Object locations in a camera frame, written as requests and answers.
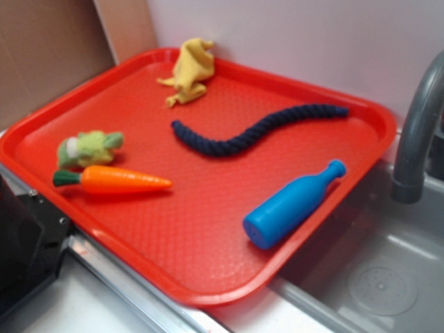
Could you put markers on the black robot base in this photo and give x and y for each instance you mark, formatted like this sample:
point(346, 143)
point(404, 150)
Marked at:
point(34, 238)

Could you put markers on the blue plastic bottle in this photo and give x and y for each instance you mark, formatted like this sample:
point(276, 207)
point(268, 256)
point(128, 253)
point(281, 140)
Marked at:
point(285, 210)

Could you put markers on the red plastic tray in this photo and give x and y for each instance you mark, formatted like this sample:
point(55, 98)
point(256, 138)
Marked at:
point(189, 241)

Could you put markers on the yellow crumpled cloth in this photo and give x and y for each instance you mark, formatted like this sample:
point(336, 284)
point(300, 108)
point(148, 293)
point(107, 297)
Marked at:
point(195, 64)

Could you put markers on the orange toy carrot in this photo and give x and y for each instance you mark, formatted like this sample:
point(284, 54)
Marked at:
point(111, 180)

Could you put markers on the green plush toy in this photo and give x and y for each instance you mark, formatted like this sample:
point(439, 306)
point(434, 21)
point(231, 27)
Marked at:
point(87, 149)

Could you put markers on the grey plastic sink basin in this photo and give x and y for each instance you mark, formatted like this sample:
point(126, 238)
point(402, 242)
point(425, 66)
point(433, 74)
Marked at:
point(374, 266)

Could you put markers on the grey sink faucet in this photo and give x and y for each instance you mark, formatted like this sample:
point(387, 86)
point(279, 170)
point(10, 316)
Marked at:
point(420, 148)

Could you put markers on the brown cardboard panel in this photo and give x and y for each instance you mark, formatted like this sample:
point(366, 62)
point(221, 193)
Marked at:
point(51, 47)

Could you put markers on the silver metal rail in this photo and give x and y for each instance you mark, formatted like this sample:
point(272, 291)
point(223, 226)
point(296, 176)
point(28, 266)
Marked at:
point(97, 293)

